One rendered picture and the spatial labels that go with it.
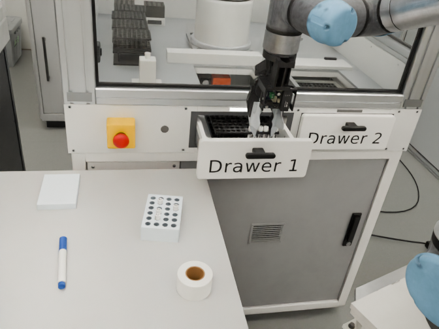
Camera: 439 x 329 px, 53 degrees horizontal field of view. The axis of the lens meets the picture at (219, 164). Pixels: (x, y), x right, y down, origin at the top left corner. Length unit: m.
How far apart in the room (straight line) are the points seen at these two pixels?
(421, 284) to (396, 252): 1.70
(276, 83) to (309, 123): 0.37
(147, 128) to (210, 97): 0.19
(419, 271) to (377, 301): 0.21
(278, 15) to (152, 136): 0.50
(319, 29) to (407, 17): 0.15
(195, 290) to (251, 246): 0.70
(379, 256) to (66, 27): 1.79
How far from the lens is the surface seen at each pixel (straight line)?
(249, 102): 0.99
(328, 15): 0.79
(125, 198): 1.12
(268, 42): 0.92
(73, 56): 1.12
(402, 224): 2.60
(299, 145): 1.11
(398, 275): 1.07
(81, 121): 1.19
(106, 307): 0.88
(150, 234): 0.99
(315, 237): 1.59
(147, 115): 1.17
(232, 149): 1.07
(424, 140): 3.29
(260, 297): 1.75
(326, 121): 1.28
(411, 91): 1.40
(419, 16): 0.83
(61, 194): 1.12
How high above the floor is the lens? 1.44
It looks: 32 degrees down
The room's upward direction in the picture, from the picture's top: 7 degrees clockwise
